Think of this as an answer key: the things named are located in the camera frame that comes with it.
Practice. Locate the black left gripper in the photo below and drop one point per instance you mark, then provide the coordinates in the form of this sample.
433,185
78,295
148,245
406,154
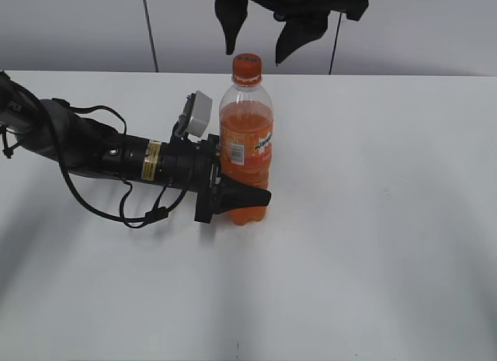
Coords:
193,166

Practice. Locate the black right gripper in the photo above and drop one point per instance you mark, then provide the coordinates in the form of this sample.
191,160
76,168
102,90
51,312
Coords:
305,20

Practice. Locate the orange bottle cap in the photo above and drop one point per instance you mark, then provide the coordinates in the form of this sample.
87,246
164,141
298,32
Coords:
247,69

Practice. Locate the orange soda bottle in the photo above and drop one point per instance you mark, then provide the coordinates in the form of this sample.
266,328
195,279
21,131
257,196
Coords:
246,132

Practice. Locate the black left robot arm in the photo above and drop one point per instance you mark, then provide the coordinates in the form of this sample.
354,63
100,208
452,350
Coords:
56,130

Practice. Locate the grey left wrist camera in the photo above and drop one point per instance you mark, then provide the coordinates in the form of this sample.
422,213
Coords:
195,116

